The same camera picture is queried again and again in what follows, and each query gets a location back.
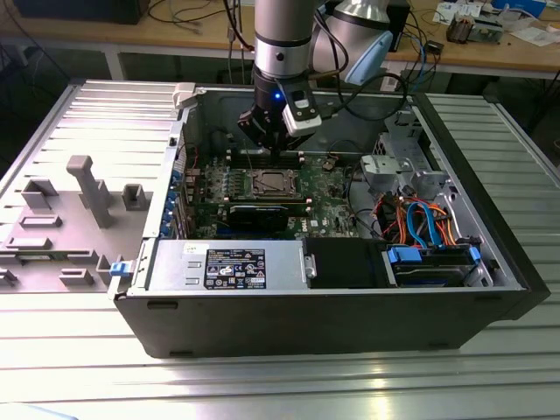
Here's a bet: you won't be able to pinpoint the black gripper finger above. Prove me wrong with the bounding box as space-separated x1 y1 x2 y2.
281 131 315 170
238 109 284 170

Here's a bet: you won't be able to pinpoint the silver CPU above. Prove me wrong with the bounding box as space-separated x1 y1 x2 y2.
260 173 293 193

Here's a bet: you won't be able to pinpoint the green motherboard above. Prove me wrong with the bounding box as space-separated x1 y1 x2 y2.
183 150 364 240

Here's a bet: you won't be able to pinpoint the pale grey case latch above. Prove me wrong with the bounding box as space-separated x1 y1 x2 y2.
171 81 197 111

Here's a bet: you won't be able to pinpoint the black graphics card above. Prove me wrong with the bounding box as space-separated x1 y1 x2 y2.
192 197 312 234

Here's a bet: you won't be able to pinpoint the metal drive cage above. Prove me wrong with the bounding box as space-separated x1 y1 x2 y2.
358 108 459 207

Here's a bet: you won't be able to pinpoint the tall black box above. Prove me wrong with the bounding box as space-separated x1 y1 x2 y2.
388 0 411 53

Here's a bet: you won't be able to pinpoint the grey power supply unit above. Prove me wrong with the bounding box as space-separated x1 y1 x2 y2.
146 238 307 292

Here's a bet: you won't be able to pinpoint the black PC case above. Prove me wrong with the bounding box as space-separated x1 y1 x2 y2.
107 80 551 361

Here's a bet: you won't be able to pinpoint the hard disk in blue carrier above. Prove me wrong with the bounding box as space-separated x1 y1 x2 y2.
381 244 482 290

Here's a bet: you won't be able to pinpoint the wooden workbench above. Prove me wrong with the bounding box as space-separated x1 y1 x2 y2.
0 0 560 82

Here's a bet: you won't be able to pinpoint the small heat sink assembly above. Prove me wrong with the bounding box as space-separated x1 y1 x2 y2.
445 12 474 45

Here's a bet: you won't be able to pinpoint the white paper sheets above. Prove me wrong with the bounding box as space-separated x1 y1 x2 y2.
432 0 487 25
511 17 560 47

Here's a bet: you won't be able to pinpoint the wide black equipment case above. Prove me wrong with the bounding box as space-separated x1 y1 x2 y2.
11 0 148 26

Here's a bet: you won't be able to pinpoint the grey parts rack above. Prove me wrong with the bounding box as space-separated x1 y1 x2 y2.
0 155 154 294

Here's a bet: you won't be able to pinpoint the green circuit board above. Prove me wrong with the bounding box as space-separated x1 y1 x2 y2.
472 17 504 45

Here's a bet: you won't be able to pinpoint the blue cardboard box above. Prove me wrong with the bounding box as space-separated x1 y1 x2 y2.
492 0 548 18

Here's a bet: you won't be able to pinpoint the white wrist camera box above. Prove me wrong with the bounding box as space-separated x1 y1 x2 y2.
281 80 324 137

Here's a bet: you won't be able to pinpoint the thick black cable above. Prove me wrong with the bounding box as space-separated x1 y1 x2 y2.
344 164 384 241

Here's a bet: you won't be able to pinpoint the black connector with coloured wires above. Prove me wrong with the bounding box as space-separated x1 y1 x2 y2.
371 192 399 241

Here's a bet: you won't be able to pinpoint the orange data cable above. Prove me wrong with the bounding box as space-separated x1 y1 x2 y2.
419 199 460 246
395 199 412 244

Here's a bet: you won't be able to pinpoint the blue data cable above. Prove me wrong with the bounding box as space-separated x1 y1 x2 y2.
405 199 444 250

